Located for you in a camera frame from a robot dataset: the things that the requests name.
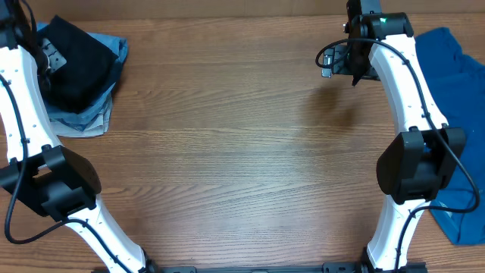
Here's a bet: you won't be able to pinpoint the folded light blue jeans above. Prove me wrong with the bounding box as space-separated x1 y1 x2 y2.
38 16 129 137

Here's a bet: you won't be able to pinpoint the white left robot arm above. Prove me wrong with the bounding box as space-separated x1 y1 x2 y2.
1 1 159 272

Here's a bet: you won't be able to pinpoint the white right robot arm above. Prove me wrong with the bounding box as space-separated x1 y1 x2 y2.
315 0 466 272

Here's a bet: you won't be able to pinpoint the folded dark navy garment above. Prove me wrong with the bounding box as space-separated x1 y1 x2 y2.
92 61 124 110

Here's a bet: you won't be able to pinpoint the blue t-shirt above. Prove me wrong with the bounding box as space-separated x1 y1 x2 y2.
416 27 484 245

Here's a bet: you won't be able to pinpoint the black t-shirt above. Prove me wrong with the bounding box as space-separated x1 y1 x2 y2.
40 16 117 114

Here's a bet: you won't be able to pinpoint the cardboard back panel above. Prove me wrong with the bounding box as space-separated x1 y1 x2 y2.
18 0 485 23

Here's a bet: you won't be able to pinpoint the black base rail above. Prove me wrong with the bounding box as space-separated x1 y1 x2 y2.
90 261 429 273

